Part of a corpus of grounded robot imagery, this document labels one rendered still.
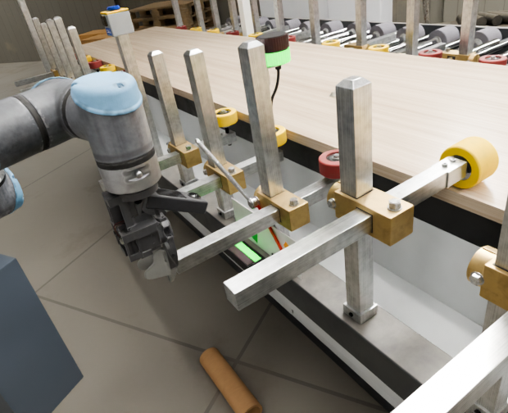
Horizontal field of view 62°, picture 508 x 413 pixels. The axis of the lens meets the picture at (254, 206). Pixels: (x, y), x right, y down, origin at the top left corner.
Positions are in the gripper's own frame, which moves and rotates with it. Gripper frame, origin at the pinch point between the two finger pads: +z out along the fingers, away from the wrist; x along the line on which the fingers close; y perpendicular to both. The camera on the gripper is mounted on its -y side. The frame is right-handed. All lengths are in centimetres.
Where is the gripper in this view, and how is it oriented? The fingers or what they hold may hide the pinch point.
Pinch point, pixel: (174, 273)
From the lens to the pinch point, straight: 81.3
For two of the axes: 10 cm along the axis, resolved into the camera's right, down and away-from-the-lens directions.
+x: 5.4, 3.8, -7.5
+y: -8.3, 3.7, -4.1
